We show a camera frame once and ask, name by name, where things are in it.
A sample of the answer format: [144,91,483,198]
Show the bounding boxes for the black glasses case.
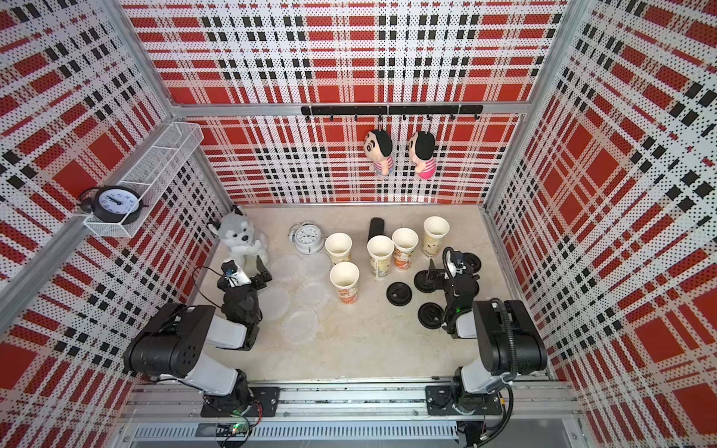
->
[367,217,385,242]

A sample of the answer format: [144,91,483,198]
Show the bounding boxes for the black wall hook rail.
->
[300,105,485,119]

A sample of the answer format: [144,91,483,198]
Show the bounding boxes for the black cup lid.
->
[386,282,413,307]
[463,252,482,276]
[418,302,444,330]
[414,270,444,294]

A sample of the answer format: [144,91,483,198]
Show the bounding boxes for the middle tall paper cup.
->
[367,235,394,278]

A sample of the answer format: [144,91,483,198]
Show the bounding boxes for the hanging boy doll striped shirt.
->
[363,130,394,177]

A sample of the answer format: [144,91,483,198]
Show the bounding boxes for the black alarm clock on shelf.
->
[80,186,145,224]

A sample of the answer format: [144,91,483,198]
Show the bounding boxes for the green circuit board with wires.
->
[215,416,263,448]

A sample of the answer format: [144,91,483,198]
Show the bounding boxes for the grey husky plush toy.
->
[207,205,270,268]

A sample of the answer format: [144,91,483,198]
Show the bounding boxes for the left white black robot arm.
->
[123,257,280,419]

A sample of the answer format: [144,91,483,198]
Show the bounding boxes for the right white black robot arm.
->
[415,248,547,417]

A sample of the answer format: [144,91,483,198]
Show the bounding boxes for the black cup lid front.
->
[418,302,444,330]

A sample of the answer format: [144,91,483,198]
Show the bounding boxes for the white wire wall shelf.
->
[83,121,203,238]

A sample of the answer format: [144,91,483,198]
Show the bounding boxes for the white twin-bell alarm clock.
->
[289,221,325,255]

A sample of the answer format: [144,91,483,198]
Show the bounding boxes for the hanging doll pink shirt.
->
[408,131,437,180]

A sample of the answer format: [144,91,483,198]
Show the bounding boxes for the translucent paper disc front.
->
[281,309,319,345]

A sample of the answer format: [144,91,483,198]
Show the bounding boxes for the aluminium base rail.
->
[110,376,592,447]

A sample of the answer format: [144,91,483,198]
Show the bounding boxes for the paper cup red flowers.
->
[391,228,419,271]

